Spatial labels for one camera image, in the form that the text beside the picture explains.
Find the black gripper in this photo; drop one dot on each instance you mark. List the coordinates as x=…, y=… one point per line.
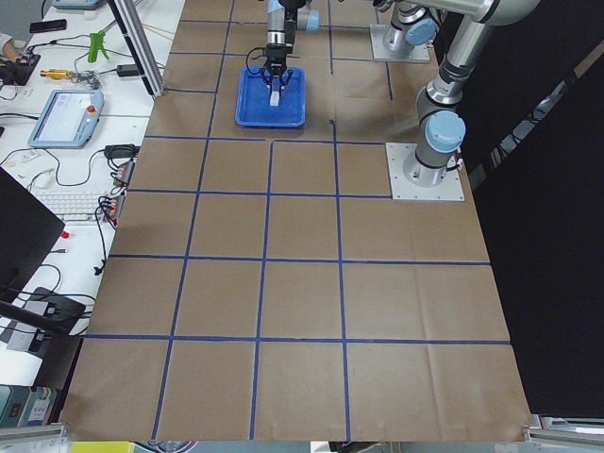
x=275, y=55

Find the white block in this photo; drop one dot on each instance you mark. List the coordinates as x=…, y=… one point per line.
x=274, y=92

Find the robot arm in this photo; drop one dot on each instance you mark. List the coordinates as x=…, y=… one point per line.
x=406, y=36
x=442, y=129

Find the blue plastic tray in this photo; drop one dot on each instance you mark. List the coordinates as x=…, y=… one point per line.
x=257, y=106

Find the black power adapter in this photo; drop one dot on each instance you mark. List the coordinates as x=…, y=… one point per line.
x=127, y=70

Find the teach pendant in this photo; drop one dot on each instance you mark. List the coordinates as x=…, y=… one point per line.
x=68, y=119

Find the yellow tool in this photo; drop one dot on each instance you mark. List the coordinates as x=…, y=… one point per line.
x=56, y=74

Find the white keyboard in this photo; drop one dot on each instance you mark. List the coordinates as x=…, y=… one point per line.
x=72, y=207

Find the black monitor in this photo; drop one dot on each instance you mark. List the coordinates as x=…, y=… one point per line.
x=29, y=230

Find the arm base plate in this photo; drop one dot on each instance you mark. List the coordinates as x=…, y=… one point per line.
x=390, y=45
x=411, y=181

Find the aluminium frame post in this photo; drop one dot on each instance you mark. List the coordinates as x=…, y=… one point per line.
x=131, y=26

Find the green handled reacher grabber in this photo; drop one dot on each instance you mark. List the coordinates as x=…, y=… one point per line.
x=97, y=46

